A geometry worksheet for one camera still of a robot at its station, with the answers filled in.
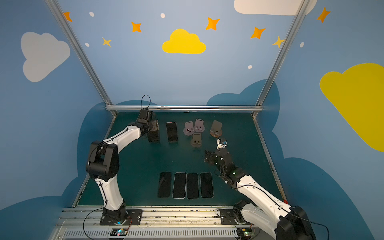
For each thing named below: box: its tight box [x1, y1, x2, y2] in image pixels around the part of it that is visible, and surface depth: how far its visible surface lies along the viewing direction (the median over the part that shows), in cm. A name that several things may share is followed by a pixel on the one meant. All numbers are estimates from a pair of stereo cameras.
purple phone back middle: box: [165, 121, 178, 143], surface depth 100 cm
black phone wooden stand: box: [186, 172, 199, 200], surface depth 86 cm
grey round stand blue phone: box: [190, 133, 203, 148], surface depth 103 cm
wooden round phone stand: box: [209, 120, 223, 138], surface depth 106 cm
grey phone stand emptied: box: [183, 121, 195, 136], surface depth 107 cm
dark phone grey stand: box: [157, 172, 172, 198], surface depth 86 cm
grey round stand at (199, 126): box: [194, 118, 205, 133], surface depth 109 cm
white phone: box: [172, 172, 187, 200], surface depth 86 cm
